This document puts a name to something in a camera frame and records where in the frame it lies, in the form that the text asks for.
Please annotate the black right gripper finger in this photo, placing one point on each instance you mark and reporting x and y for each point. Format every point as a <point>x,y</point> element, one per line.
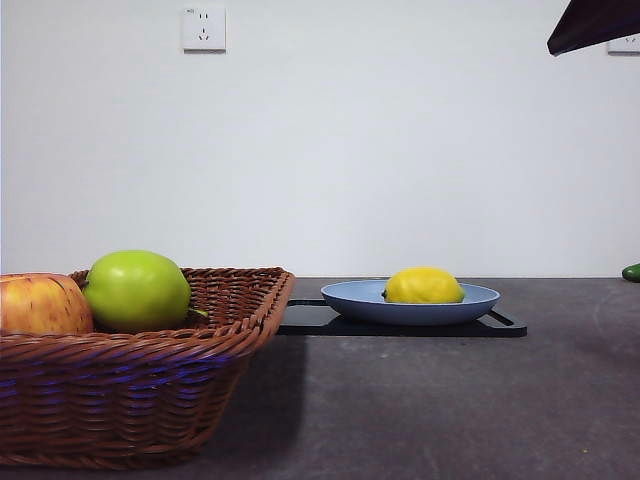
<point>600,22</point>

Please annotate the yellow lemon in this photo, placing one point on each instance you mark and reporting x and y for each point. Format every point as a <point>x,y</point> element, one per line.
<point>425,285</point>

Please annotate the blue round plate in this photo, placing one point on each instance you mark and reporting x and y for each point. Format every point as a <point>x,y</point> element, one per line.
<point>400,312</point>

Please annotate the brown wicker basket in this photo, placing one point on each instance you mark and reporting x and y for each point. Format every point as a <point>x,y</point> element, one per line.
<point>125,390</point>

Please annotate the green cucumber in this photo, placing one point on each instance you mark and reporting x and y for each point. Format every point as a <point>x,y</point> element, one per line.
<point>632,271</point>

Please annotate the black flat tray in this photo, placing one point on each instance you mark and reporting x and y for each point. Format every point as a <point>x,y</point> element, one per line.
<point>305,320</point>

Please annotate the green apple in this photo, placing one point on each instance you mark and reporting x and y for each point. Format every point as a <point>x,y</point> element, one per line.
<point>135,290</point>

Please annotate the red yellow apple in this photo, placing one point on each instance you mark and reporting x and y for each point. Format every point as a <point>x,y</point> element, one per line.
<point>40,305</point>

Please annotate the white wall socket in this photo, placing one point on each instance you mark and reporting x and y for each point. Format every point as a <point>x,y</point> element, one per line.
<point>203,27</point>
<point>625,47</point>

